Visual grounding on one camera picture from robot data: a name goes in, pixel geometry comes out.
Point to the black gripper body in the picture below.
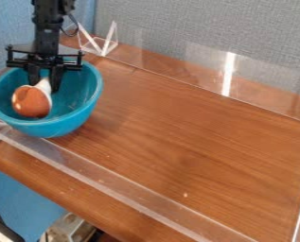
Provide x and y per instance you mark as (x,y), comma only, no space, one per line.
(40,53)

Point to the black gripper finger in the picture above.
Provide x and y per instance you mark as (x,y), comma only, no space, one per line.
(32,70)
(55,77)

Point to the blue plastic bowl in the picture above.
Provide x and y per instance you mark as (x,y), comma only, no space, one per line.
(73,101)

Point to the white and brown toy mushroom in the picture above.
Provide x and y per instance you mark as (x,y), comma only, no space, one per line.
(31,100)

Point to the white power strip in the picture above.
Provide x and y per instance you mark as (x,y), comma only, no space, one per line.
(68,229)

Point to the clear acrylic barrier wall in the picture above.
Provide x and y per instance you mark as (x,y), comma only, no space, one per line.
(187,155)

